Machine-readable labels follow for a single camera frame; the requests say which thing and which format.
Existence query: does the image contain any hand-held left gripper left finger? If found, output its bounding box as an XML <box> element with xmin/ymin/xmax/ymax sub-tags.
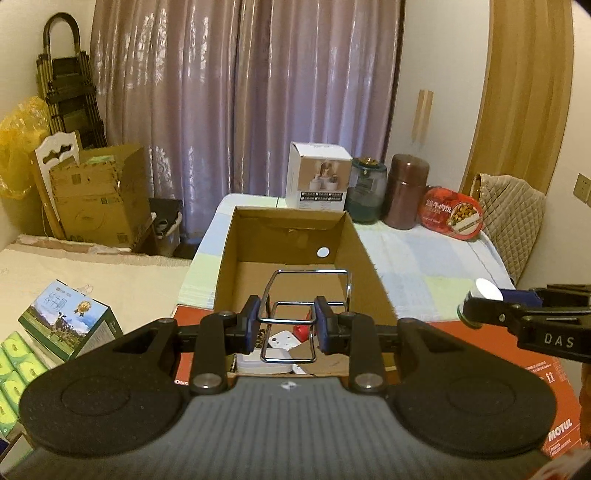
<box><xmin>60</xmin><ymin>295</ymin><xmax>260</xmax><ymax>396</ymax></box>

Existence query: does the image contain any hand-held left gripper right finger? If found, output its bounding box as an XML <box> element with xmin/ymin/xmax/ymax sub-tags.
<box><xmin>315</xmin><ymin>296</ymin><xmax>513</xmax><ymax>395</ymax></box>

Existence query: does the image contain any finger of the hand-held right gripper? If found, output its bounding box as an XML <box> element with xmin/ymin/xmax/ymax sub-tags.
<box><xmin>501</xmin><ymin>284</ymin><xmax>591</xmax><ymax>306</ymax></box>
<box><xmin>462</xmin><ymin>298</ymin><xmax>546</xmax><ymax>330</ymax></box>

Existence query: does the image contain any small round silver disc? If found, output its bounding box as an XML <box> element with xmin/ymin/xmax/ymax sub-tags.
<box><xmin>457</xmin><ymin>277</ymin><xmax>504</xmax><ymax>328</ymax></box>

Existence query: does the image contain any white socket adapter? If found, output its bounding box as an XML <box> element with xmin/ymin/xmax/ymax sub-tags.
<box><xmin>269</xmin><ymin>329</ymin><xmax>302</xmax><ymax>355</ymax></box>

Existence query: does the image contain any chrome wire rack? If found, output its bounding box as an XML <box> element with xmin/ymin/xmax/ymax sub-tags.
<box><xmin>259</xmin><ymin>269</ymin><xmax>354</xmax><ymax>363</ymax></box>

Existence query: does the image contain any brown cardboard box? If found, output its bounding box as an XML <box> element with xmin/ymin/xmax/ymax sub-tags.
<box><xmin>213</xmin><ymin>206</ymin><xmax>398</xmax><ymax>370</ymax></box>

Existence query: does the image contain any red printed table mat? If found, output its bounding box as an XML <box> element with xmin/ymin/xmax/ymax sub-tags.
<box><xmin>173</xmin><ymin>302</ymin><xmax>583</xmax><ymax>462</ymax></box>

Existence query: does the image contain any chair with quilted beige cover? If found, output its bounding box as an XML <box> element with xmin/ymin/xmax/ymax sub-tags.
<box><xmin>471</xmin><ymin>173</ymin><xmax>548</xmax><ymax>284</ymax></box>

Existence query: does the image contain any red oval food box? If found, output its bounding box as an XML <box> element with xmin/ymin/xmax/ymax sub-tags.
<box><xmin>418</xmin><ymin>186</ymin><xmax>485</xmax><ymax>241</ymax></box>

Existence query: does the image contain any green glass jar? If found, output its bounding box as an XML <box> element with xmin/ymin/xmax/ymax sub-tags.
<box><xmin>345</xmin><ymin>156</ymin><xmax>387</xmax><ymax>224</ymax></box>

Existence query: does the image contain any black storage bin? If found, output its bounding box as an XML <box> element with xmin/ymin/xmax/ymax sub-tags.
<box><xmin>139</xmin><ymin>198</ymin><xmax>184</xmax><ymax>258</ymax></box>

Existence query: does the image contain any white product box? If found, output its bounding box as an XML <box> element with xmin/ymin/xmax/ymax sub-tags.
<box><xmin>285</xmin><ymin>141</ymin><xmax>349</xmax><ymax>212</ymax></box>

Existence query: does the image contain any brown metal canister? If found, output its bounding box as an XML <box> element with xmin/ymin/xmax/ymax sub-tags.
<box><xmin>385</xmin><ymin>154</ymin><xmax>429</xmax><ymax>230</ymax></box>

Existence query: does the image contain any cream bed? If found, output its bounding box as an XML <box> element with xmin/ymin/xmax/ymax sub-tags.
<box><xmin>0</xmin><ymin>233</ymin><xmax>197</xmax><ymax>370</ymax></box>

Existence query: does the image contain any large brown cardboard carton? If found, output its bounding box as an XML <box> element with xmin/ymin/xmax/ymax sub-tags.
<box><xmin>48</xmin><ymin>144</ymin><xmax>153</xmax><ymax>247</ymax></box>

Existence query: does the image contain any green printed carton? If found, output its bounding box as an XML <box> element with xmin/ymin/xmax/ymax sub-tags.
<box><xmin>17</xmin><ymin>279</ymin><xmax>124</xmax><ymax>361</ymax></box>

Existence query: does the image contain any wooden wardrobe panel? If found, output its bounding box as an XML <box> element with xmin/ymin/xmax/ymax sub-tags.
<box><xmin>459</xmin><ymin>0</ymin><xmax>575</xmax><ymax>197</ymax></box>

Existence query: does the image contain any flattened printed cardboard carton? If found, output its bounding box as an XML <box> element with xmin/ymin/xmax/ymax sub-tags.
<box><xmin>48</xmin><ymin>156</ymin><xmax>122</xmax><ymax>199</ymax></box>

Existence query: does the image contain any mauve patterned curtain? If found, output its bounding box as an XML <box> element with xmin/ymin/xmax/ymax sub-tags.
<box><xmin>90</xmin><ymin>0</ymin><xmax>407</xmax><ymax>210</ymax></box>

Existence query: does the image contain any stack of green tissue packs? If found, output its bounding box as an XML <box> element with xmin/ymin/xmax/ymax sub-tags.
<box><xmin>0</xmin><ymin>331</ymin><xmax>49</xmax><ymax>439</ymax></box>

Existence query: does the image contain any white carved chair back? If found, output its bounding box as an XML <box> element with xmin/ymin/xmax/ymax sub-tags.
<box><xmin>30</xmin><ymin>130</ymin><xmax>84</xmax><ymax>241</ymax></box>

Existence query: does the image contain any yellow plastic bag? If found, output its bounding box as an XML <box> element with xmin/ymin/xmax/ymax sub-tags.
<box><xmin>0</xmin><ymin>96</ymin><xmax>51</xmax><ymax>200</ymax></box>

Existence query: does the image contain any dark folding ladder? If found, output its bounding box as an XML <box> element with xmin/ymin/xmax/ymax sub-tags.
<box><xmin>36</xmin><ymin>13</ymin><xmax>108</xmax><ymax>151</ymax></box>

